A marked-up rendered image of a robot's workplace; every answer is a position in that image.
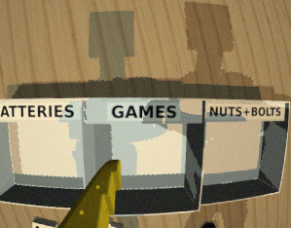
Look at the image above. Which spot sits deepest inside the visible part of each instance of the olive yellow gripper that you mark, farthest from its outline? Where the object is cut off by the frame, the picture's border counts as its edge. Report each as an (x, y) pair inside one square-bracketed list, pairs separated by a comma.
[(97, 201)]

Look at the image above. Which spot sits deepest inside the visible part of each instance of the white usb stick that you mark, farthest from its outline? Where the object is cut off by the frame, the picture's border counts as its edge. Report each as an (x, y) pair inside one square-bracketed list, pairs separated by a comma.
[(113, 225)]

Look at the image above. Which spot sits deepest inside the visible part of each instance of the dark grey hex nut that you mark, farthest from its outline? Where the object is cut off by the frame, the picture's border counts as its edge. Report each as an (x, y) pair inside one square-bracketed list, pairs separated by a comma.
[(208, 225)]

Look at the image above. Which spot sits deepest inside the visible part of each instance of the white domino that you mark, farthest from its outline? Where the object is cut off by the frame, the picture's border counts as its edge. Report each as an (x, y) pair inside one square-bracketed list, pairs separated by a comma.
[(38, 223)]

